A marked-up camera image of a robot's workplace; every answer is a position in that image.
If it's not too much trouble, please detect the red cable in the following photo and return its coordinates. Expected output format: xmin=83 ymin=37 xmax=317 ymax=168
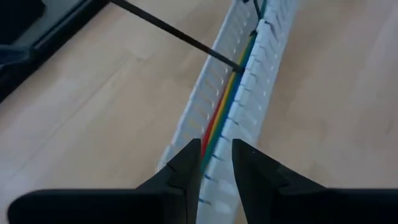
xmin=201 ymin=73 xmax=237 ymax=158

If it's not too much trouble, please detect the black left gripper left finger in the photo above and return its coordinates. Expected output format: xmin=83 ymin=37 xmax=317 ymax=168
xmin=7 ymin=139 xmax=202 ymax=224

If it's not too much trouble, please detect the black aluminium table frame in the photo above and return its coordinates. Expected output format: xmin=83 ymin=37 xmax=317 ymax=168
xmin=0 ymin=0 xmax=109 ymax=103

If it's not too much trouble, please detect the bundle of coloured cables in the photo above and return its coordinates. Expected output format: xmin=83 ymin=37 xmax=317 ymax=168
xmin=200 ymin=0 xmax=268 ymax=174

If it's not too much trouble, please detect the white slotted cable duct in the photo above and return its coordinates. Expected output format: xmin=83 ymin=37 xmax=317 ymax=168
xmin=157 ymin=0 xmax=299 ymax=224

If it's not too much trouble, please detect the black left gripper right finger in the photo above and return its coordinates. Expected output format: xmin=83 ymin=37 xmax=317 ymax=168
xmin=232 ymin=139 xmax=398 ymax=224

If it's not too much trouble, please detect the black zip tie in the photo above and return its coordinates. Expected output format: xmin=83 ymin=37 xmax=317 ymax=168
xmin=108 ymin=0 xmax=246 ymax=75
xmin=245 ymin=0 xmax=265 ymax=22

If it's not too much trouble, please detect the blue cable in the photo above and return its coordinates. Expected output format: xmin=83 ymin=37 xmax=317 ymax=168
xmin=217 ymin=62 xmax=249 ymax=138

